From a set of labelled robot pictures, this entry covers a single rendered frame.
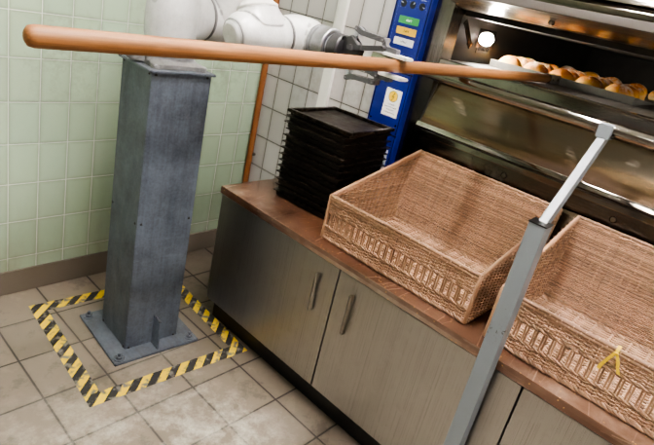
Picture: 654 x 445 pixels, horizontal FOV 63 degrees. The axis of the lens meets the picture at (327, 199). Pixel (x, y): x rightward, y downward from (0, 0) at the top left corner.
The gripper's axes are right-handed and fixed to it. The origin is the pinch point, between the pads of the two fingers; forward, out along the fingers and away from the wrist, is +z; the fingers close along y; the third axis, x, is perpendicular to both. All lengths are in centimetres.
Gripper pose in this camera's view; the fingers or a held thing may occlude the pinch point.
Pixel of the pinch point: (395, 66)
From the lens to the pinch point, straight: 130.1
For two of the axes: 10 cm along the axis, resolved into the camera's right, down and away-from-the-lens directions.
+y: -2.1, 9.1, 3.5
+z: 7.0, 4.0, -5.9
